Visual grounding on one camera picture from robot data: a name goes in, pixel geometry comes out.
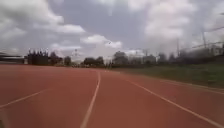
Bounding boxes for green grass field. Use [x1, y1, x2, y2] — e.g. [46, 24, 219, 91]
[113, 63, 224, 89]

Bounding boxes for white painted lane lines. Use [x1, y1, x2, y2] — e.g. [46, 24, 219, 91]
[0, 70, 224, 128]

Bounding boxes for pole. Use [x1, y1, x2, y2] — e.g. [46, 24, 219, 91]
[200, 30, 208, 50]

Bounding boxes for low building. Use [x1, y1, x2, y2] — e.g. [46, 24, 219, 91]
[0, 52, 26, 65]

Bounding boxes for red running track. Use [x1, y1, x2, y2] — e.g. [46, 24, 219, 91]
[0, 64, 224, 128]

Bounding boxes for row of trees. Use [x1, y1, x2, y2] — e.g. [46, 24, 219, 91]
[26, 48, 224, 69]

